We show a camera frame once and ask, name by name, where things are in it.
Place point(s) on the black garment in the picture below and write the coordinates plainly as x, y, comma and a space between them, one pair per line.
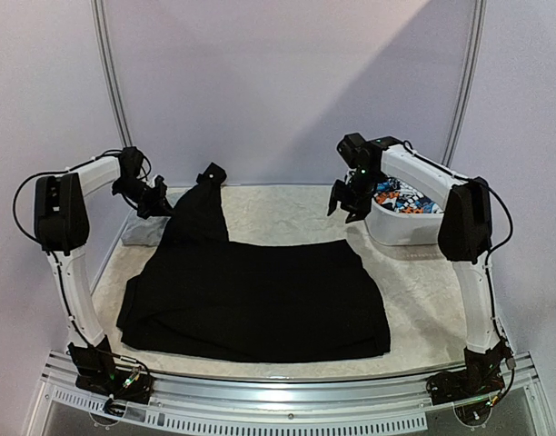
203, 295

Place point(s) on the navy printed garment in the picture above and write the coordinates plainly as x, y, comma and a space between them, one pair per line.
399, 197

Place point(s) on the aluminium left corner post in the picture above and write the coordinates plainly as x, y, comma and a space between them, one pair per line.
111, 76

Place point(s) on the aluminium corner post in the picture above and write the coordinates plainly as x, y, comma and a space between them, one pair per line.
111, 76
465, 86

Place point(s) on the grey t-shirt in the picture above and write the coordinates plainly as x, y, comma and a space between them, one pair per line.
143, 232

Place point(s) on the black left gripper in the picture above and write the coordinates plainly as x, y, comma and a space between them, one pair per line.
160, 205

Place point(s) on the aluminium front rail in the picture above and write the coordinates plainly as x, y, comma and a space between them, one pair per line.
184, 405

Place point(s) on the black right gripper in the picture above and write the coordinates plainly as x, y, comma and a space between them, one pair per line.
349, 200

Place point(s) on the translucent white laundry basket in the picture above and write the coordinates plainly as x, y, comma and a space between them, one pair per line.
402, 229

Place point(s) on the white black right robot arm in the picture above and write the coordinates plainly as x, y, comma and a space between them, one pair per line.
464, 236

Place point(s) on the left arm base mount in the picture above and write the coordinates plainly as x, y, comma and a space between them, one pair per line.
98, 373

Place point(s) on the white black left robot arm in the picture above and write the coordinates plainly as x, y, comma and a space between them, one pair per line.
62, 227

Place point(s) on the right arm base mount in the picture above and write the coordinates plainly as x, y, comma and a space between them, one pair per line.
471, 382

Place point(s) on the aluminium right corner post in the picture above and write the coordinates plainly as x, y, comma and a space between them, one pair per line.
465, 86

